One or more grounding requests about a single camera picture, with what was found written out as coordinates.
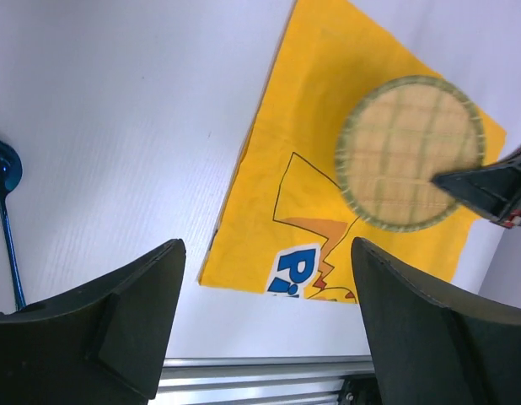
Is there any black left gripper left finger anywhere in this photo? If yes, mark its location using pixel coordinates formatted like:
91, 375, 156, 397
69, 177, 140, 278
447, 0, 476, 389
0, 239, 186, 404

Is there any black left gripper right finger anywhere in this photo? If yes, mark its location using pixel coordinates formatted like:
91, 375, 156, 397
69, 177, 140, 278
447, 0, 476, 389
351, 238, 521, 404

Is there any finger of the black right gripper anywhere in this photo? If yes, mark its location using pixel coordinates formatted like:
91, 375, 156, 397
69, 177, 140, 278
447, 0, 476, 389
432, 145, 521, 229

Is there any round woven bamboo plate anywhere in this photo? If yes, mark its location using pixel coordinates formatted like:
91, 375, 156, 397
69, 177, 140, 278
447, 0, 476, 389
335, 75, 486, 232

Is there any yellow Pikachu cloth placemat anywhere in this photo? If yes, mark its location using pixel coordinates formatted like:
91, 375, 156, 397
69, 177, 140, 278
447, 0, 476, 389
196, 0, 508, 305

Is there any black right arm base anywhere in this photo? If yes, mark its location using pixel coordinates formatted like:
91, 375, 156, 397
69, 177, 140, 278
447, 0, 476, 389
337, 377, 383, 405

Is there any blue metal spoon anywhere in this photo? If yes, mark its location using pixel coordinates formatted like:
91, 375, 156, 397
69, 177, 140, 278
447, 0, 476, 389
0, 140, 26, 311

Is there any aluminium mounting rail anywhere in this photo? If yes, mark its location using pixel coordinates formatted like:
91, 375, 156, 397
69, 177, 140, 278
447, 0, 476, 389
150, 356, 374, 404

